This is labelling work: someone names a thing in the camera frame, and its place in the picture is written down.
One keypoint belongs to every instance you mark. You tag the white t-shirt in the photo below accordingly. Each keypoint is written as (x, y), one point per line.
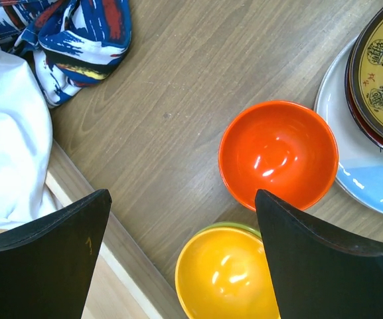
(25, 145)

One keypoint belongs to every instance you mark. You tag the green bowl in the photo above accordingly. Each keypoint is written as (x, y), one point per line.
(236, 225)

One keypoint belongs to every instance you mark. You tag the white and blue plate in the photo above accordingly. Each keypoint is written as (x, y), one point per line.
(360, 171)

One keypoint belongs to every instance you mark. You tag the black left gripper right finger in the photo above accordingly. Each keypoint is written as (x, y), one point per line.
(319, 270)

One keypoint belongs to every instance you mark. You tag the yellow patterned dark-rimmed plate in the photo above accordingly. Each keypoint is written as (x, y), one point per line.
(364, 80)

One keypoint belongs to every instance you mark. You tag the yellow bowl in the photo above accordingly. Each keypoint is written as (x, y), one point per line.
(223, 273)

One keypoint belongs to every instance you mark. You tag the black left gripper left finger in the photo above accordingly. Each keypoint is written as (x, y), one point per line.
(46, 265)

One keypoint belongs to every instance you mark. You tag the wooden tray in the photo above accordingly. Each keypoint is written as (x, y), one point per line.
(125, 284)

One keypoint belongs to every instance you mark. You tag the blue patterned cloth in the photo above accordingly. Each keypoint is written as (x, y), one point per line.
(74, 43)

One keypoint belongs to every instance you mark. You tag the orange-red bowl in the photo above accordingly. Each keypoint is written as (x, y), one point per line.
(282, 147)

